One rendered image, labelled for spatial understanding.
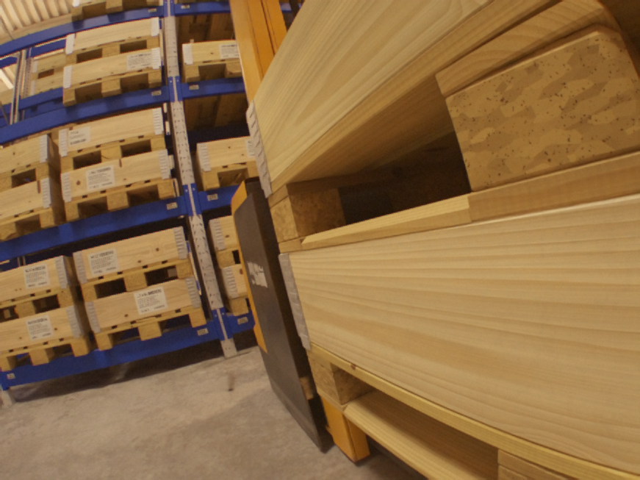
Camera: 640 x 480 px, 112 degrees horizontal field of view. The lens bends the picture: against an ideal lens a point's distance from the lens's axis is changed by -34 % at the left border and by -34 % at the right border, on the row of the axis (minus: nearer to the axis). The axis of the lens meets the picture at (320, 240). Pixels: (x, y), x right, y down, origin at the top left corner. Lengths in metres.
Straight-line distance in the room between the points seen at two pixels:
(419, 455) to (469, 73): 0.47
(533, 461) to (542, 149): 0.25
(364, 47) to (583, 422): 0.38
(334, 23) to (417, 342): 0.37
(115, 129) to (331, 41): 2.21
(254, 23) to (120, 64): 1.91
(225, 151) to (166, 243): 0.77
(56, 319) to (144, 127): 1.47
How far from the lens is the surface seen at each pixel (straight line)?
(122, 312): 2.32
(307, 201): 0.60
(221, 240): 2.26
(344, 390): 0.66
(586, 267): 0.22
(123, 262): 2.29
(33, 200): 2.58
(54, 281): 2.45
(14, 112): 4.41
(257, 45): 0.95
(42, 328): 2.53
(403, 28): 0.31
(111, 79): 2.73
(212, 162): 2.38
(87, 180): 2.44
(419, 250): 0.31
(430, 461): 0.50
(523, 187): 0.23
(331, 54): 0.41
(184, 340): 2.37
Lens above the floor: 0.68
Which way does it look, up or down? 1 degrees down
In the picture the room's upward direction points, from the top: 14 degrees counter-clockwise
